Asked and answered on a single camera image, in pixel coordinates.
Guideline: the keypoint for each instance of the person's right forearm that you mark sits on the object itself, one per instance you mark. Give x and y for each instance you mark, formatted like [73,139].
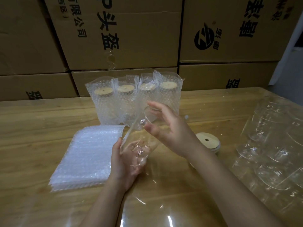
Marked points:
[227,191]

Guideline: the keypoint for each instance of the round wooden lid with hole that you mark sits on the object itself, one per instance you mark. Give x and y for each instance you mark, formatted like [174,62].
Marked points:
[207,142]

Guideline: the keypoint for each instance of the person's right hand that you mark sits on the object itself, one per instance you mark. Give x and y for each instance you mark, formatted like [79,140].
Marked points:
[177,134]

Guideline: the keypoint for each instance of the stack of bubble wrap bags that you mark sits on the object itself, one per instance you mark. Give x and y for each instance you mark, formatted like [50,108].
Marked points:
[87,158]

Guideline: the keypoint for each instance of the group of clear glass cups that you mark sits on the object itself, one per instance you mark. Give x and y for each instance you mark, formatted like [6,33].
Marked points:
[272,148]

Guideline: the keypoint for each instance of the white panel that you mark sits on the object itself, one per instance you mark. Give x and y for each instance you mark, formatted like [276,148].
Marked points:
[281,61]

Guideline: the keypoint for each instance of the tall clear glass tumbler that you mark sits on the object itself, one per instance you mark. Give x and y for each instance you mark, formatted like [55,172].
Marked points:
[139,137]

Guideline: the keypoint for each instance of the bubble-wrapped glass jar wooden lid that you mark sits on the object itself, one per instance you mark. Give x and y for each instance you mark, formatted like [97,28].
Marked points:
[170,94]
[146,96]
[101,103]
[126,101]

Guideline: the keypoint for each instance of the stack of brown cardboard boxes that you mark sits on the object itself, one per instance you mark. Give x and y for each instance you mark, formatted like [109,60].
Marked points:
[146,33]

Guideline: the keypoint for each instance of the person's left thumb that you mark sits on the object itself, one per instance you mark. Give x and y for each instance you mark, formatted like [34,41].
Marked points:
[117,150]

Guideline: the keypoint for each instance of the person's right thumb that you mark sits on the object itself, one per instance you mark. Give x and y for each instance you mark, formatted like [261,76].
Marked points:
[153,131]

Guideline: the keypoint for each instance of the person's left hand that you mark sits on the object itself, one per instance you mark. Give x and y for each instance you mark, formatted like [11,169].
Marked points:
[120,170]

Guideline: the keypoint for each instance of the person's left forearm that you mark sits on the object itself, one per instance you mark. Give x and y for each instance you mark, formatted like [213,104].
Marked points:
[106,205]

